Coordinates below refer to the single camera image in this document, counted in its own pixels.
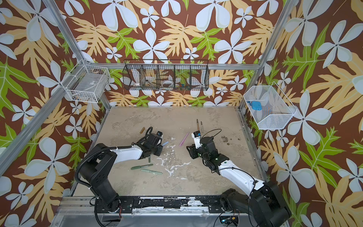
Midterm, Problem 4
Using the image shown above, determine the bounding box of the pink pen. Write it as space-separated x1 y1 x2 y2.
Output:
179 132 190 147

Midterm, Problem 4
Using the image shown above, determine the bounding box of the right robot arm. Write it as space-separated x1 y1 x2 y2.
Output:
187 131 292 227

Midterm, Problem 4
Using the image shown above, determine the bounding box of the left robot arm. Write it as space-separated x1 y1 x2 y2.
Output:
74 131 163 212

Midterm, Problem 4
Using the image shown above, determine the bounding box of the light green pen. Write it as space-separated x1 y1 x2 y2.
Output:
141 169 163 175

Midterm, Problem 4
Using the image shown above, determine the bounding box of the blue object in basket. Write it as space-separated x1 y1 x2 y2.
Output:
247 101 262 111

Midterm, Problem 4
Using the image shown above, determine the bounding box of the white mesh basket right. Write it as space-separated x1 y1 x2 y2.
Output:
244 82 297 131

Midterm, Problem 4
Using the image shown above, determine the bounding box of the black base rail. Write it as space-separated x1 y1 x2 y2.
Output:
95 195 237 214

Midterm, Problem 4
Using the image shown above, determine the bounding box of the black wire basket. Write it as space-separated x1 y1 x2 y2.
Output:
121 59 210 91

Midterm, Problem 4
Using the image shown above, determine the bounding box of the white wire basket left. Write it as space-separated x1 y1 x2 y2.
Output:
64 63 110 103

